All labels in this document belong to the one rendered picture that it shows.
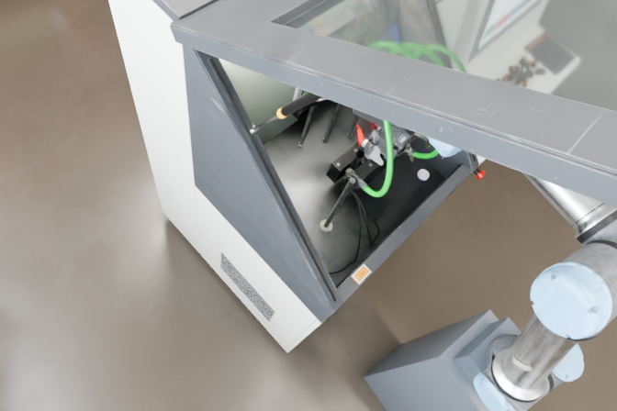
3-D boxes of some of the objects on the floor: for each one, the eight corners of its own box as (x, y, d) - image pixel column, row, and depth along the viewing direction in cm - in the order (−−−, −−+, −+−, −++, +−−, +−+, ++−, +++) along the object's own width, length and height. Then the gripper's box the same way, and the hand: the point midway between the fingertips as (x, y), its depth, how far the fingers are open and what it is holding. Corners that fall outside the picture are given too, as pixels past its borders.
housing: (200, 259, 217) (179, 16, 86) (162, 216, 223) (88, -72, 92) (389, 108, 277) (546, -170, 146) (355, 78, 283) (476, -216, 152)
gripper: (403, 141, 105) (375, 183, 124) (427, 121, 109) (397, 164, 128) (375, 116, 107) (352, 161, 126) (400, 96, 111) (374, 143, 129)
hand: (368, 153), depth 126 cm, fingers closed
